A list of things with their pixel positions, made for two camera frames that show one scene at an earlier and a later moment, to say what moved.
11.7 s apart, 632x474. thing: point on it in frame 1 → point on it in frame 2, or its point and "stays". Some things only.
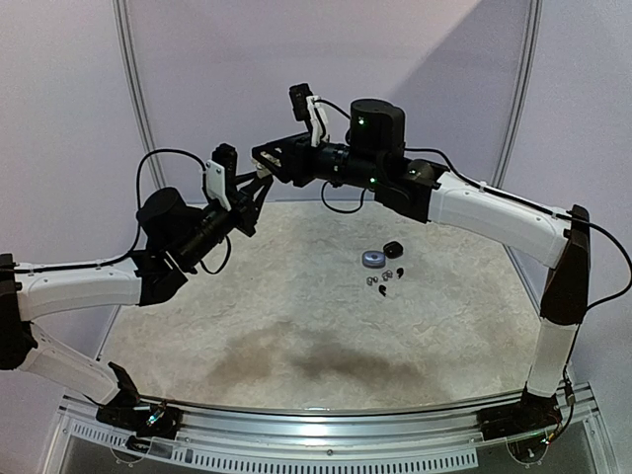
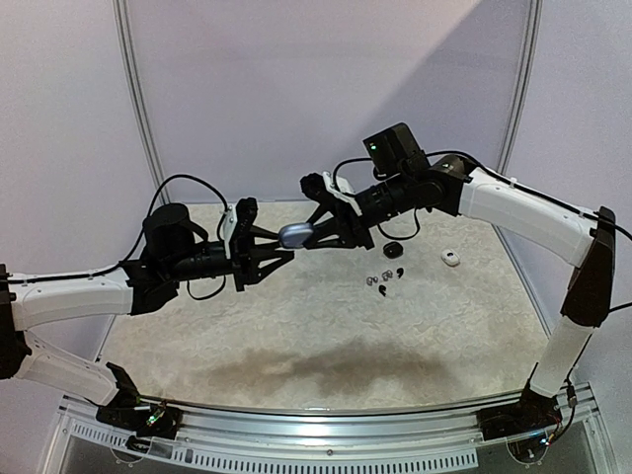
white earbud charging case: x=262 y=171 → x=450 y=257
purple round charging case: x=373 y=259 → x=295 y=235
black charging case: x=393 y=249 stays
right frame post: x=534 y=12 stays
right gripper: x=297 y=161 → x=349 y=220
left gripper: x=247 y=211 → x=244 y=261
